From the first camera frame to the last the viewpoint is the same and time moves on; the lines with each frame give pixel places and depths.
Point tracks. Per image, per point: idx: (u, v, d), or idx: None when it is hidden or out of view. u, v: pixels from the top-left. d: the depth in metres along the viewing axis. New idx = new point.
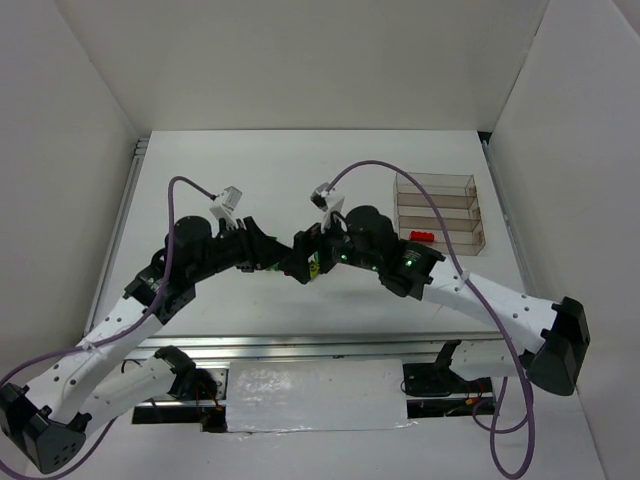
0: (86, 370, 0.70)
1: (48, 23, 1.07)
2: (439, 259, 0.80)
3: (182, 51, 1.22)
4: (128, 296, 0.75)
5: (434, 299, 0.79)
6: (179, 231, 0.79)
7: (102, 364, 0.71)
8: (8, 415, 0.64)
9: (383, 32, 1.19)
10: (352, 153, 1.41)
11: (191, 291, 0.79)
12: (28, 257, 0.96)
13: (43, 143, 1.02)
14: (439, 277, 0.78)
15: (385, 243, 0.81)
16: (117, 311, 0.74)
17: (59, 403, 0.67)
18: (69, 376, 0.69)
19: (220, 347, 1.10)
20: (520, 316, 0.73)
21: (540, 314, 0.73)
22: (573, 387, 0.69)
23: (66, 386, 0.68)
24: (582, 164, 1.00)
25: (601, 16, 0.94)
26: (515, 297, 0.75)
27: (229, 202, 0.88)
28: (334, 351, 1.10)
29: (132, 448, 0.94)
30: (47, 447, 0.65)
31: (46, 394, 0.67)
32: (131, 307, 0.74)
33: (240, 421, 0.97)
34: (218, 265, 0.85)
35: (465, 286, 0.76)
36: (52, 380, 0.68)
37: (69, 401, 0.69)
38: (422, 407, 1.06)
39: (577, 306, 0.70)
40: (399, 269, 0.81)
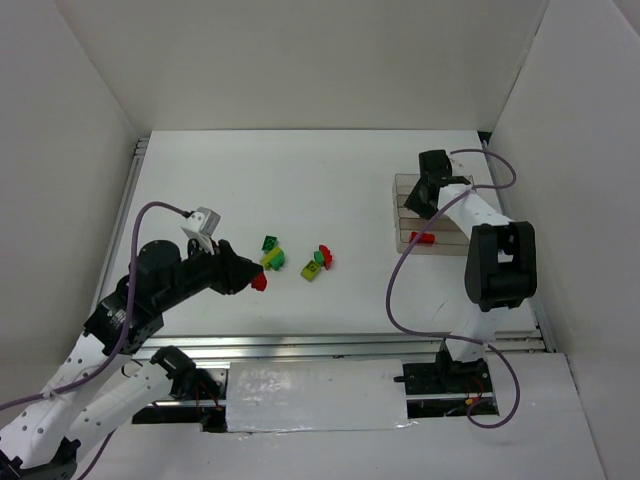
0: (54, 416, 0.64)
1: (47, 22, 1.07)
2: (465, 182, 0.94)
3: (181, 49, 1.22)
4: (89, 334, 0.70)
5: (442, 198, 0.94)
6: (145, 256, 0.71)
7: (71, 406, 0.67)
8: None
9: (383, 31, 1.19)
10: (352, 153, 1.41)
11: (159, 320, 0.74)
12: (28, 257, 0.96)
13: (42, 142, 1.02)
14: (454, 188, 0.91)
15: (430, 163, 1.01)
16: (78, 352, 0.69)
17: (31, 451, 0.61)
18: (36, 424, 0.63)
19: (222, 347, 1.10)
20: (477, 215, 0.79)
21: (495, 218, 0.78)
22: (483, 285, 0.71)
23: (35, 435, 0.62)
24: (580, 165, 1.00)
25: (602, 16, 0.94)
26: (490, 209, 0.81)
27: (207, 228, 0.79)
28: (334, 351, 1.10)
29: (131, 450, 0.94)
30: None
31: (16, 443, 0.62)
32: (92, 345, 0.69)
33: (240, 421, 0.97)
34: (189, 291, 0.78)
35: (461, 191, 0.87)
36: (20, 429, 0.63)
37: (43, 447, 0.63)
38: (422, 407, 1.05)
39: (525, 226, 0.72)
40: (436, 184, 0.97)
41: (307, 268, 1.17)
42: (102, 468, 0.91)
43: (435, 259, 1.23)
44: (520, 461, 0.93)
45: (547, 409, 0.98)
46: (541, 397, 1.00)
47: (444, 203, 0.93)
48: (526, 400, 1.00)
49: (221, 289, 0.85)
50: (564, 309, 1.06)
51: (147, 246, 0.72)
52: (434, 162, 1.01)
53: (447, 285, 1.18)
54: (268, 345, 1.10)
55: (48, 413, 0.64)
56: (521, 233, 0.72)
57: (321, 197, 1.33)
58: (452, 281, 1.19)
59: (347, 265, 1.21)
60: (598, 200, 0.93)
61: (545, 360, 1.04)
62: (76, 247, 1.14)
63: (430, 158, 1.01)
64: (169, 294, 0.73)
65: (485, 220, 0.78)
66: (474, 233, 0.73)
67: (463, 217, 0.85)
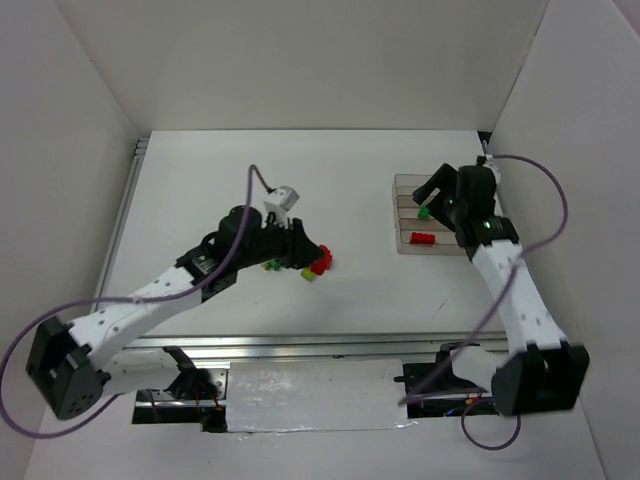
0: (131, 321, 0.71)
1: (48, 22, 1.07)
2: (511, 240, 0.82)
3: (182, 49, 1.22)
4: (178, 268, 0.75)
5: (479, 261, 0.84)
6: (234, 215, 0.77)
7: (143, 322, 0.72)
8: (48, 348, 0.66)
9: (384, 31, 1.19)
10: (353, 153, 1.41)
11: (234, 276, 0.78)
12: (29, 256, 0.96)
13: (42, 141, 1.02)
14: (499, 248, 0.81)
15: (474, 197, 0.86)
16: (167, 276, 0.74)
17: (99, 345, 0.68)
18: (112, 322, 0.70)
19: (221, 347, 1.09)
20: (524, 320, 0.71)
21: (547, 334, 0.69)
22: (517, 408, 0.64)
23: (109, 331, 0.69)
24: (580, 165, 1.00)
25: (603, 16, 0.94)
26: (540, 307, 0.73)
27: (286, 202, 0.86)
28: (334, 351, 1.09)
29: (131, 451, 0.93)
30: (75, 390, 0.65)
31: (90, 333, 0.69)
32: (181, 276, 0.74)
33: (240, 421, 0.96)
34: (261, 258, 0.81)
35: (507, 270, 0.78)
36: (97, 323, 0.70)
37: (106, 347, 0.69)
38: (422, 407, 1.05)
39: (581, 361, 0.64)
40: (474, 224, 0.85)
41: None
42: (102, 468, 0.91)
43: (435, 259, 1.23)
44: (520, 459, 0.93)
45: None
46: None
47: (484, 272, 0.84)
48: None
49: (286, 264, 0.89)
50: (564, 309, 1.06)
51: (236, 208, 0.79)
52: (478, 196, 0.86)
53: (447, 286, 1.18)
54: (267, 345, 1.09)
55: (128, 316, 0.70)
56: (573, 372, 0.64)
57: (320, 197, 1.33)
58: (452, 282, 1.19)
59: (346, 265, 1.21)
60: (598, 201, 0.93)
61: None
62: (76, 246, 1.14)
63: (478, 189, 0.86)
64: (246, 254, 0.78)
65: (532, 332, 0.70)
66: (517, 354, 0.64)
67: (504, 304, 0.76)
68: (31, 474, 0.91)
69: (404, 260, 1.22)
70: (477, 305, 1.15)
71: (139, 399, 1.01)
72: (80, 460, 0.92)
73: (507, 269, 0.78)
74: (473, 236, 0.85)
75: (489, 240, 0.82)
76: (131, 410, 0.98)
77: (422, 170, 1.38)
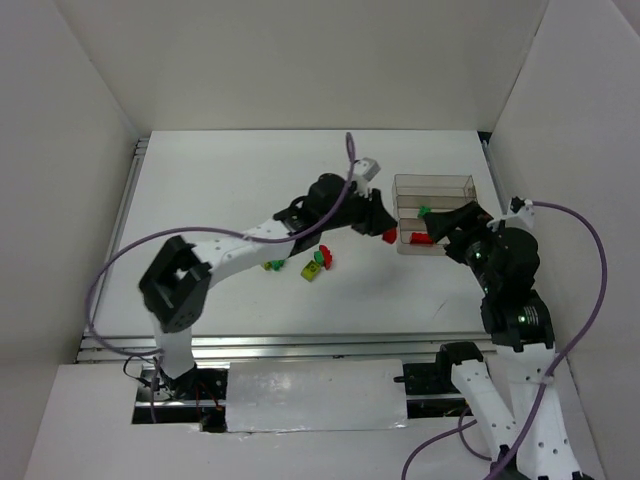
0: (242, 252, 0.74)
1: (47, 22, 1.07)
2: (546, 343, 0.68)
3: (182, 49, 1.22)
4: (276, 219, 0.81)
5: (503, 355, 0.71)
6: (326, 182, 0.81)
7: (252, 256, 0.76)
8: (172, 259, 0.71)
9: (383, 31, 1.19)
10: (353, 152, 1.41)
11: (316, 237, 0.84)
12: (28, 256, 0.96)
13: (42, 141, 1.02)
14: None
15: (512, 281, 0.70)
16: (268, 224, 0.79)
17: (217, 265, 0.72)
18: (226, 249, 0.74)
19: (219, 347, 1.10)
20: (541, 450, 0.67)
21: (560, 467, 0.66)
22: None
23: (224, 256, 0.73)
24: (579, 165, 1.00)
25: (602, 16, 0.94)
26: (560, 435, 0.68)
27: (369, 172, 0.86)
28: (334, 351, 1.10)
29: (131, 451, 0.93)
30: (189, 299, 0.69)
31: (209, 253, 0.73)
32: (280, 227, 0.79)
33: (239, 421, 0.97)
34: (339, 223, 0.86)
35: (536, 386, 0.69)
36: (214, 247, 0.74)
37: (220, 270, 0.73)
38: (422, 407, 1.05)
39: None
40: (507, 314, 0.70)
41: (307, 267, 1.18)
42: (102, 469, 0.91)
43: (435, 259, 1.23)
44: None
45: None
46: None
47: (505, 366, 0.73)
48: None
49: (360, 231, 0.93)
50: (564, 309, 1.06)
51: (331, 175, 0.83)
52: (517, 280, 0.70)
53: (447, 286, 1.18)
54: (268, 345, 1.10)
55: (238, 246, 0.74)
56: None
57: None
58: (451, 282, 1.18)
59: (347, 265, 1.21)
60: (598, 200, 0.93)
61: None
62: (76, 245, 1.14)
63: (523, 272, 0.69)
64: (330, 220, 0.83)
65: (547, 462, 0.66)
66: None
67: (520, 412, 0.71)
68: (30, 474, 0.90)
69: (404, 260, 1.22)
70: (477, 305, 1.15)
71: (139, 399, 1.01)
72: (80, 460, 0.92)
73: (536, 383, 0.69)
74: (502, 327, 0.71)
75: (521, 343, 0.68)
76: (130, 410, 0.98)
77: (422, 171, 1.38)
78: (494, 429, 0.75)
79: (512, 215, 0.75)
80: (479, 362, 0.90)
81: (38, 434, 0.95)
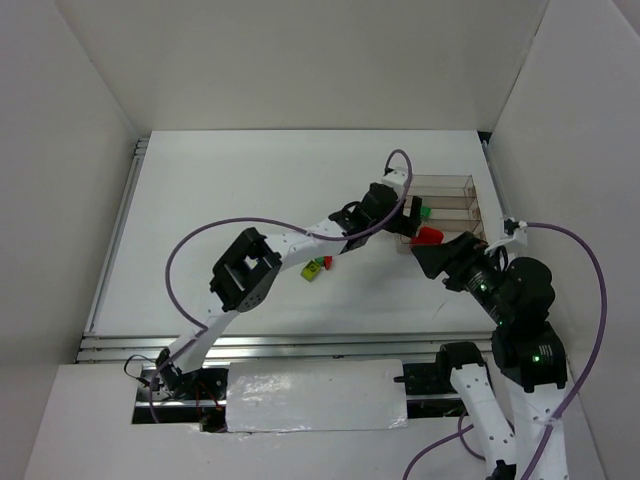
0: (305, 246, 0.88)
1: (48, 22, 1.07)
2: (558, 384, 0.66)
3: (182, 49, 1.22)
4: (332, 219, 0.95)
5: (512, 391, 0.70)
6: (377, 189, 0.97)
7: (310, 251, 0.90)
8: (244, 250, 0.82)
9: (383, 31, 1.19)
10: (353, 152, 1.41)
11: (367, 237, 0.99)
12: (29, 256, 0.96)
13: (43, 141, 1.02)
14: (539, 395, 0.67)
15: (526, 315, 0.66)
16: (325, 224, 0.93)
17: (284, 257, 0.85)
18: (292, 244, 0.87)
19: (219, 347, 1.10)
20: None
21: None
22: None
23: (291, 249, 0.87)
24: (579, 164, 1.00)
25: (602, 17, 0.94)
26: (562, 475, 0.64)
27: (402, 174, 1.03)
28: (334, 351, 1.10)
29: (130, 450, 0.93)
30: (258, 285, 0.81)
31: (278, 246, 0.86)
32: (337, 226, 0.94)
33: (240, 421, 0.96)
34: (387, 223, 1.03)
35: (539, 424, 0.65)
36: (281, 240, 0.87)
37: (285, 260, 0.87)
38: (422, 407, 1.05)
39: None
40: (521, 350, 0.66)
41: (307, 268, 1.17)
42: (101, 468, 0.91)
43: None
44: None
45: None
46: None
47: (514, 399, 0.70)
48: None
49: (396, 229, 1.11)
50: (564, 309, 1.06)
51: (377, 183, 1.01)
52: (530, 314, 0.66)
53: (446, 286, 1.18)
54: (266, 345, 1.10)
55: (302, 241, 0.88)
56: None
57: (321, 197, 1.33)
58: None
59: (347, 265, 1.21)
60: (598, 200, 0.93)
61: None
62: (76, 246, 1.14)
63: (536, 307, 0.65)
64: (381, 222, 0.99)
65: None
66: None
67: (521, 445, 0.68)
68: (30, 474, 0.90)
69: (404, 260, 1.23)
70: (477, 305, 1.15)
71: (138, 399, 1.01)
72: (80, 459, 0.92)
73: (541, 424, 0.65)
74: (514, 362, 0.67)
75: (533, 382, 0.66)
76: (130, 410, 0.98)
77: (421, 170, 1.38)
78: (492, 441, 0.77)
79: (508, 239, 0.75)
80: (479, 366, 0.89)
81: (38, 434, 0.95)
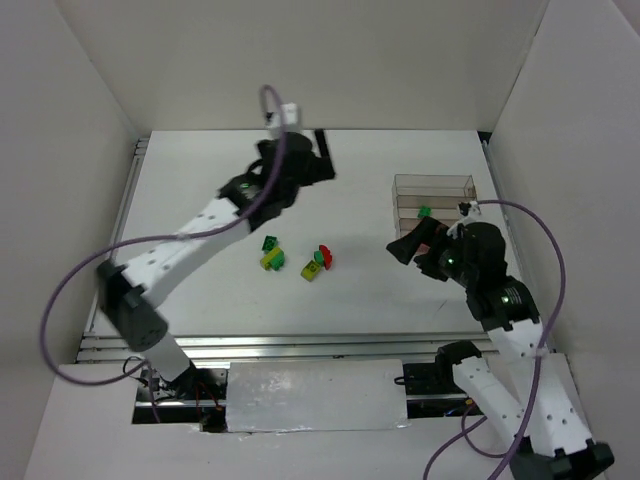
0: (179, 257, 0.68)
1: (48, 22, 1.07)
2: (532, 318, 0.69)
3: (182, 49, 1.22)
4: (221, 198, 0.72)
5: (495, 340, 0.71)
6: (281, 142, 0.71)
7: (197, 255, 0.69)
8: (107, 286, 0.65)
9: (383, 31, 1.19)
10: (353, 152, 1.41)
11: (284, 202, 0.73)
12: (28, 256, 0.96)
13: (42, 141, 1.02)
14: (520, 332, 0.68)
15: (488, 266, 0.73)
16: (211, 209, 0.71)
17: (153, 284, 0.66)
18: (163, 261, 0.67)
19: (219, 347, 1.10)
20: (551, 422, 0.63)
21: (570, 437, 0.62)
22: None
23: (160, 271, 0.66)
24: (579, 164, 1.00)
25: (602, 17, 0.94)
26: (563, 405, 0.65)
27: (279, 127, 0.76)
28: (334, 351, 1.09)
29: (130, 451, 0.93)
30: (139, 322, 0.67)
31: (140, 272, 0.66)
32: (225, 207, 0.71)
33: (240, 421, 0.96)
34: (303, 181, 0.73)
35: (531, 359, 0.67)
36: (147, 263, 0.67)
37: (163, 282, 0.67)
38: (422, 407, 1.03)
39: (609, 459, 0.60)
40: (491, 297, 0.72)
41: (307, 268, 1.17)
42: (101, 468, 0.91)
43: None
44: None
45: None
46: None
47: (499, 346, 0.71)
48: None
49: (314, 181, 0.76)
50: (564, 309, 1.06)
51: (287, 132, 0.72)
52: (491, 264, 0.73)
53: (446, 286, 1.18)
54: (267, 345, 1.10)
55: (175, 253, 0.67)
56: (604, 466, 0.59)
57: (321, 197, 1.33)
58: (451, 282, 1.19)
59: (346, 265, 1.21)
60: (599, 200, 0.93)
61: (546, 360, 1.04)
62: (75, 246, 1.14)
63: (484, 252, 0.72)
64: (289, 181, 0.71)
65: (556, 431, 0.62)
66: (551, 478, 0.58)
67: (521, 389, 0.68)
68: (30, 474, 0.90)
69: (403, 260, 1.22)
70: None
71: (139, 399, 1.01)
72: (80, 459, 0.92)
73: (530, 359, 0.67)
74: (490, 313, 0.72)
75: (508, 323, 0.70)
76: (130, 409, 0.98)
77: (421, 171, 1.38)
78: (505, 420, 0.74)
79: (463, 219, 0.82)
80: (477, 358, 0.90)
81: (38, 435, 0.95)
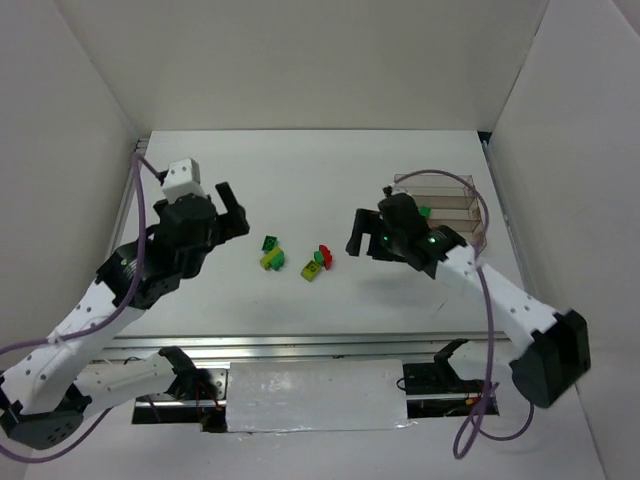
0: (55, 363, 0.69)
1: (47, 21, 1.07)
2: (461, 245, 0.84)
3: (181, 48, 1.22)
4: (100, 282, 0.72)
5: (447, 277, 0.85)
6: (177, 207, 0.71)
7: (73, 356, 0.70)
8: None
9: (383, 30, 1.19)
10: (353, 153, 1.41)
11: (172, 278, 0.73)
12: (28, 256, 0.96)
13: (41, 141, 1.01)
14: (454, 258, 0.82)
15: (408, 220, 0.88)
16: (87, 300, 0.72)
17: (30, 398, 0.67)
18: (40, 370, 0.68)
19: (219, 347, 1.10)
20: (517, 312, 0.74)
21: (537, 317, 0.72)
22: (550, 397, 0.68)
23: (37, 380, 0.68)
24: (579, 164, 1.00)
25: (603, 16, 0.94)
26: (522, 296, 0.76)
27: (184, 167, 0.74)
28: (334, 351, 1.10)
29: (130, 450, 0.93)
30: (32, 435, 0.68)
31: (19, 389, 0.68)
32: (102, 295, 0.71)
33: (240, 421, 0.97)
34: (195, 253, 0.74)
35: (475, 274, 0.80)
36: (24, 373, 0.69)
37: (42, 394, 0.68)
38: (422, 407, 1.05)
39: (577, 320, 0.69)
40: (421, 243, 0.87)
41: (307, 267, 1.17)
42: (100, 468, 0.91)
43: None
44: (522, 459, 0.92)
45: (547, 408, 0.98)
46: None
47: (451, 280, 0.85)
48: None
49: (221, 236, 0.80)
50: (564, 309, 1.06)
51: (186, 196, 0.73)
52: (408, 217, 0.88)
53: (446, 286, 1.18)
54: (266, 345, 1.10)
55: (49, 360, 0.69)
56: (577, 330, 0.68)
57: (321, 197, 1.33)
58: None
59: (346, 265, 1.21)
60: (599, 200, 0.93)
61: None
62: (75, 246, 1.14)
63: (395, 218, 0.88)
64: (182, 255, 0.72)
65: (526, 317, 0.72)
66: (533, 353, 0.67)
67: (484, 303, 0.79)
68: (30, 473, 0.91)
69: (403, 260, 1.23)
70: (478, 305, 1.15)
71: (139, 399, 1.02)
72: (81, 459, 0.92)
73: (474, 273, 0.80)
74: (428, 258, 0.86)
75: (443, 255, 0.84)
76: (130, 409, 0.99)
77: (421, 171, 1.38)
78: None
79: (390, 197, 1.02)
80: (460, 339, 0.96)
81: None
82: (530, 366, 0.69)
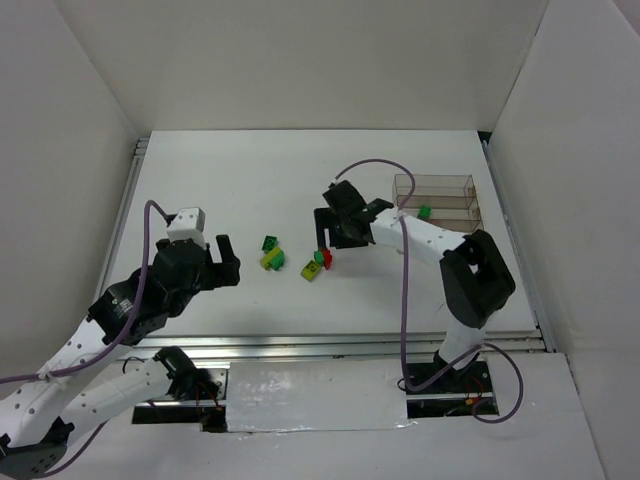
0: (45, 398, 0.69)
1: (47, 22, 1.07)
2: (389, 207, 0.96)
3: (182, 48, 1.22)
4: (91, 321, 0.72)
5: (380, 236, 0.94)
6: (168, 250, 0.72)
7: (62, 392, 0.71)
8: None
9: (384, 31, 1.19)
10: (353, 153, 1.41)
11: (161, 317, 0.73)
12: (28, 256, 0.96)
13: (41, 142, 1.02)
14: (383, 217, 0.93)
15: (344, 200, 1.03)
16: (79, 337, 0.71)
17: (17, 433, 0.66)
18: (28, 404, 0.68)
19: (219, 347, 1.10)
20: (432, 242, 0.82)
21: (449, 241, 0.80)
22: (475, 310, 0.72)
23: (25, 414, 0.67)
24: (579, 164, 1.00)
25: (603, 17, 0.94)
26: (436, 230, 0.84)
27: (190, 216, 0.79)
28: (334, 351, 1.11)
29: (130, 450, 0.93)
30: (19, 466, 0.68)
31: (7, 422, 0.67)
32: (93, 333, 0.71)
33: (240, 421, 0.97)
34: (180, 296, 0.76)
35: (398, 224, 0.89)
36: (13, 408, 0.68)
37: (31, 428, 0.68)
38: (422, 407, 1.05)
39: (480, 234, 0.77)
40: (357, 214, 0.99)
41: (307, 268, 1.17)
42: (101, 469, 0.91)
43: None
44: (522, 459, 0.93)
45: (547, 408, 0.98)
46: (543, 396, 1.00)
47: (384, 238, 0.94)
48: (526, 401, 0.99)
49: (207, 282, 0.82)
50: (564, 309, 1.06)
51: (179, 242, 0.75)
52: (344, 197, 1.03)
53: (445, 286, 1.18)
54: (266, 346, 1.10)
55: (39, 395, 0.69)
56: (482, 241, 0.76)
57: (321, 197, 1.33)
58: None
59: (346, 265, 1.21)
60: (599, 200, 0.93)
61: (546, 360, 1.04)
62: (76, 246, 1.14)
63: (337, 200, 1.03)
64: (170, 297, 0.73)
65: (439, 243, 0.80)
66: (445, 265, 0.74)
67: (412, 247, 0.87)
68: None
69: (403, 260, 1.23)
70: None
71: None
72: (81, 459, 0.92)
73: (398, 222, 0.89)
74: (364, 227, 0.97)
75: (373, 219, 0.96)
76: (129, 411, 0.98)
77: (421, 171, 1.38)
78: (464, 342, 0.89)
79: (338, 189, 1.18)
80: None
81: None
82: (453, 289, 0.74)
